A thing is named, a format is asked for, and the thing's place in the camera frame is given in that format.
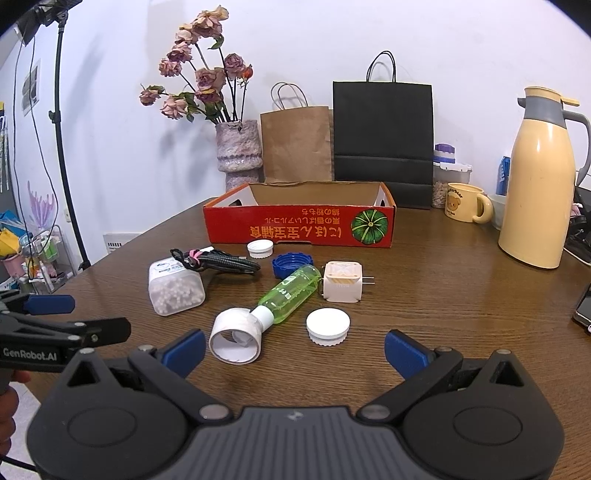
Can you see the small white bottle cap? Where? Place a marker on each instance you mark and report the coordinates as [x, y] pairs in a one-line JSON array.
[[260, 248]]

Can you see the green transparent bottle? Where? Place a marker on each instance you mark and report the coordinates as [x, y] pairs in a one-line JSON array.
[[284, 298]]

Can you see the purple white object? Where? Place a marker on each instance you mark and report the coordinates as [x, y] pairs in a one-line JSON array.
[[444, 153]]

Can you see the pink textured vase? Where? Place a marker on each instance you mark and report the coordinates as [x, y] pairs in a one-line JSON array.
[[239, 152]]

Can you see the cream thermos jug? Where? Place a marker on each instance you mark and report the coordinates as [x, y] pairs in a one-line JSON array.
[[542, 180]]

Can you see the clear jar with white beads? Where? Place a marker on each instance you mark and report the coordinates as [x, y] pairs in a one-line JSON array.
[[172, 288]]

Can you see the white tape roll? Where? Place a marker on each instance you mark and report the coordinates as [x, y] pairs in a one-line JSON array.
[[236, 337]]

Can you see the clear food container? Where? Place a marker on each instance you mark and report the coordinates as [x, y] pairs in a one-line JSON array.
[[445, 173]]

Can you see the person's left hand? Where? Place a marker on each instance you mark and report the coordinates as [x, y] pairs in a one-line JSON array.
[[9, 402]]

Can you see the white bowl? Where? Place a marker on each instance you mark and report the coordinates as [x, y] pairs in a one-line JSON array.
[[498, 202]]

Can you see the white power adapter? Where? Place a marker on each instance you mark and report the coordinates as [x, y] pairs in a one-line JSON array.
[[343, 282]]

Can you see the blue drink can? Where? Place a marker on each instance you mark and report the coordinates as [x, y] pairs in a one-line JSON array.
[[503, 176]]

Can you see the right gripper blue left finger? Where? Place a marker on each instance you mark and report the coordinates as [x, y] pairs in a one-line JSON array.
[[164, 371]]

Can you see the blue plastic lid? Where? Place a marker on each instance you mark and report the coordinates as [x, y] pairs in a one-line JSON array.
[[285, 264]]

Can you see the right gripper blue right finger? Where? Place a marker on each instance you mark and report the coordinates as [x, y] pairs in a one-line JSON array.
[[425, 372]]

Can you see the dried pink roses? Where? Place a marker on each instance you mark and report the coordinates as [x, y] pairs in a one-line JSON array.
[[214, 84]]

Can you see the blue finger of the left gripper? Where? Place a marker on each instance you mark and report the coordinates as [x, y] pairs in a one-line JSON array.
[[19, 328], [37, 304]]

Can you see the red cardboard box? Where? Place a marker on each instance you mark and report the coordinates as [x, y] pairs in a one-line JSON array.
[[351, 214]]

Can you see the brown paper bag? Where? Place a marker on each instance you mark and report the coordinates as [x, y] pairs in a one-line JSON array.
[[297, 137]]

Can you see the yellow bear mug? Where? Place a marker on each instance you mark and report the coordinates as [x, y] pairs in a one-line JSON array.
[[469, 204]]

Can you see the black smartphone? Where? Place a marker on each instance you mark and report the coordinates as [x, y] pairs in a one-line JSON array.
[[582, 313]]

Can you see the wire rack with clutter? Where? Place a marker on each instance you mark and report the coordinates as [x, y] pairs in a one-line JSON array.
[[39, 264]]

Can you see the large white lid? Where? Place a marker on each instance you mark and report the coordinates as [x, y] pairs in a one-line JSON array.
[[328, 327]]

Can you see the black paper bag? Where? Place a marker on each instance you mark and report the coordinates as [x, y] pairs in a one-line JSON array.
[[384, 132]]

